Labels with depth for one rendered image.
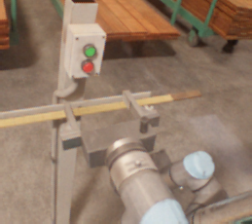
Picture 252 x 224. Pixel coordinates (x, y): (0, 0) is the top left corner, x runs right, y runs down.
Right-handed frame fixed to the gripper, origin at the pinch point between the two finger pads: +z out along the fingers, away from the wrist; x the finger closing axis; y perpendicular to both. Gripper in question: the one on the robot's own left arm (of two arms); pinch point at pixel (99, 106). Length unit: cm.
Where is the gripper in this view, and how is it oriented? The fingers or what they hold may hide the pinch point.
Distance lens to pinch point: 58.9
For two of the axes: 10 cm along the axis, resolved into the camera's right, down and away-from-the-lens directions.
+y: 0.5, -7.7, -6.4
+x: -9.2, 2.1, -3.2
